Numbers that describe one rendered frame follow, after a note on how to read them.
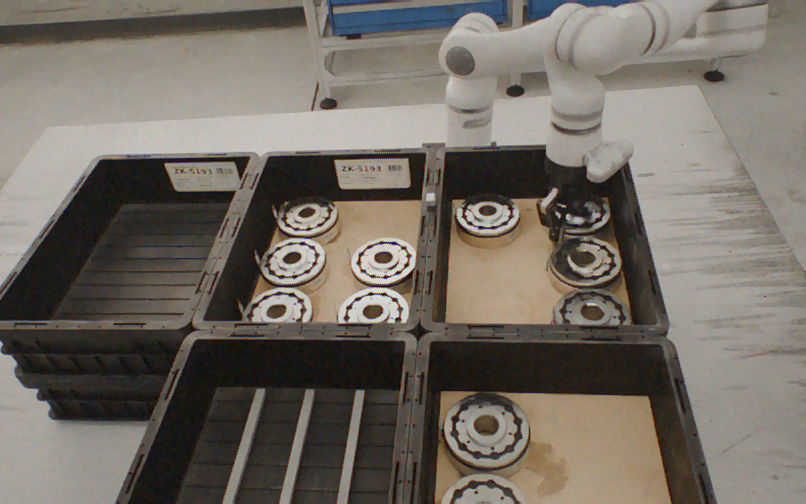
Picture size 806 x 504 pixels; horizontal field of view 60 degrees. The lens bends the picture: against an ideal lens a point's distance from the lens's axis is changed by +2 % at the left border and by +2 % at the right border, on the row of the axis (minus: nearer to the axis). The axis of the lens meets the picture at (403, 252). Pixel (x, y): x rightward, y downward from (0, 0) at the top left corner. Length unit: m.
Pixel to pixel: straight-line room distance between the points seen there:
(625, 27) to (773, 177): 1.90
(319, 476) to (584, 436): 0.32
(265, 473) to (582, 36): 0.65
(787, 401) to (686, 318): 0.19
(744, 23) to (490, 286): 0.52
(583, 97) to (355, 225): 0.44
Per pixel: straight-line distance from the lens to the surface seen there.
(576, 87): 0.96
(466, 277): 1.06
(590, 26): 0.90
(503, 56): 1.23
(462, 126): 1.35
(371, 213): 1.19
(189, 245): 1.22
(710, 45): 1.16
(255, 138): 1.70
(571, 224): 1.10
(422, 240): 0.97
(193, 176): 1.27
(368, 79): 3.08
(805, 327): 1.26
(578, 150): 0.98
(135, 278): 1.20
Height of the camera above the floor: 1.58
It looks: 43 degrees down
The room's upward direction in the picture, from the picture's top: 7 degrees counter-clockwise
